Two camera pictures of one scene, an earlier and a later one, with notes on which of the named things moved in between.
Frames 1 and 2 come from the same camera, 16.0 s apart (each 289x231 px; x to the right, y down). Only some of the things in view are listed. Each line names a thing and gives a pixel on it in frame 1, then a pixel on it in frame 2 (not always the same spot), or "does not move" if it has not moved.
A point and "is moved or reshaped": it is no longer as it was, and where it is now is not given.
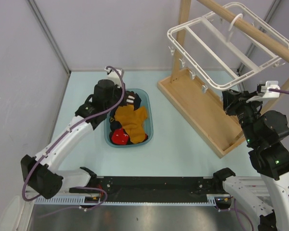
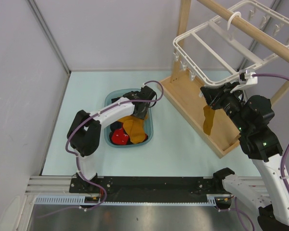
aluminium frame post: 37,13 does not move
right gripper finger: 230,97 -> 213,96
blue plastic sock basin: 146,101 does not move
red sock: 119,137 does not move
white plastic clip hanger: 222,46 is moved or reshaped
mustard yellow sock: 132,121 -> 209,113
